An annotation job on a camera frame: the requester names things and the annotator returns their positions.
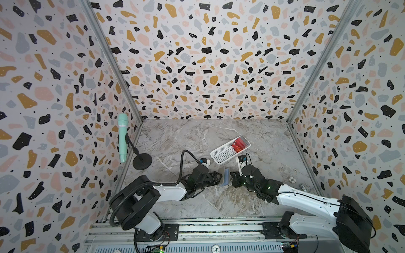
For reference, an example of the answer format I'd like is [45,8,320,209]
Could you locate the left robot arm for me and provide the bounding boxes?
[109,163,223,241]

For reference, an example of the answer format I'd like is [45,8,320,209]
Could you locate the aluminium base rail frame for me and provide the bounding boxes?
[83,216,350,253]

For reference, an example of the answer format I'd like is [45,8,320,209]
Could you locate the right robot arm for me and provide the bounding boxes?
[231,163,375,253]

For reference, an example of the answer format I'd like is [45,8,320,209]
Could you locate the mint green microphone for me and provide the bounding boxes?
[118,113,129,163]

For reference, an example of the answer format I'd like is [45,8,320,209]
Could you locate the stack of red cards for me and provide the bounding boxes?
[232,137,250,153]

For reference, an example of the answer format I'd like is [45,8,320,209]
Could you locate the black microphone stand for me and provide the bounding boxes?
[125,134,153,171]

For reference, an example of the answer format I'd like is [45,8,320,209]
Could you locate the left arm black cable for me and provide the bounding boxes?
[109,149,201,227]

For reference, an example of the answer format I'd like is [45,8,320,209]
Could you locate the white plastic mesh basket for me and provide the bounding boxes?
[210,136,251,165]

